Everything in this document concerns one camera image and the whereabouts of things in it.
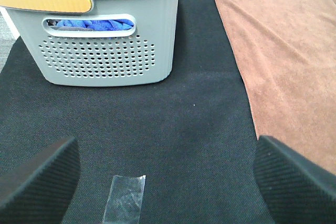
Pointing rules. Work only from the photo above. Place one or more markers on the grey perforated laundry basket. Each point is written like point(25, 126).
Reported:
point(139, 55)

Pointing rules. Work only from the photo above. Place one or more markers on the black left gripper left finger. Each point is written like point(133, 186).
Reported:
point(40, 190)

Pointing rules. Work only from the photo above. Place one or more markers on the blue towel in basket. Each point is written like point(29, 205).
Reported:
point(91, 25)

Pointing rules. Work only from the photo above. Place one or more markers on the clear tape strip near basket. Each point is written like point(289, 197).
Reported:
point(125, 200)

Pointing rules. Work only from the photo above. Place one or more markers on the brown towel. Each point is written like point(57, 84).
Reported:
point(285, 53)

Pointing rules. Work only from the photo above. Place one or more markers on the black table mat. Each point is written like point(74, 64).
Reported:
point(191, 134)

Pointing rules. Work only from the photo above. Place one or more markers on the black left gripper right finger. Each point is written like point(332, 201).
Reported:
point(294, 189)

